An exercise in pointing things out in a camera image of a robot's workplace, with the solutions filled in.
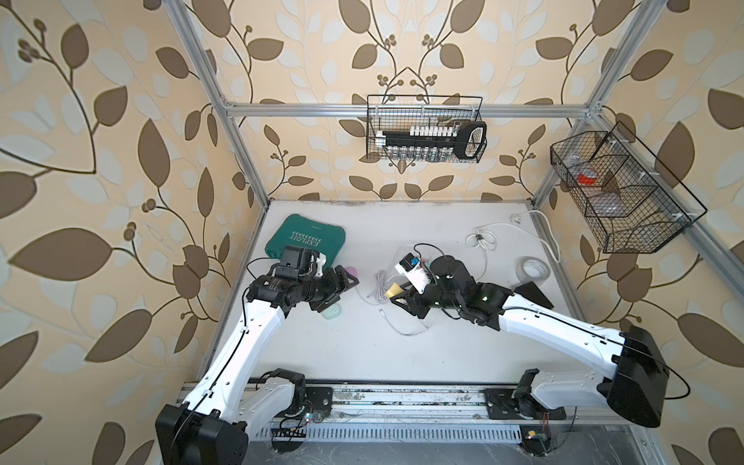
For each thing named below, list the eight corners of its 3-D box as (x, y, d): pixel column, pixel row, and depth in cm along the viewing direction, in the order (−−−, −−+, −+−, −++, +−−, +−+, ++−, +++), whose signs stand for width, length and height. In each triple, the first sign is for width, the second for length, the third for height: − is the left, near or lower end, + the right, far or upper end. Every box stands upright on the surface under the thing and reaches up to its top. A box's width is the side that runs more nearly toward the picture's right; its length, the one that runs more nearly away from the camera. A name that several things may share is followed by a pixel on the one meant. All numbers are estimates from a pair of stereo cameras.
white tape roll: (518, 282, 98) (522, 277, 96) (511, 261, 104) (514, 256, 102) (549, 282, 98) (553, 277, 96) (540, 261, 104) (544, 256, 102)
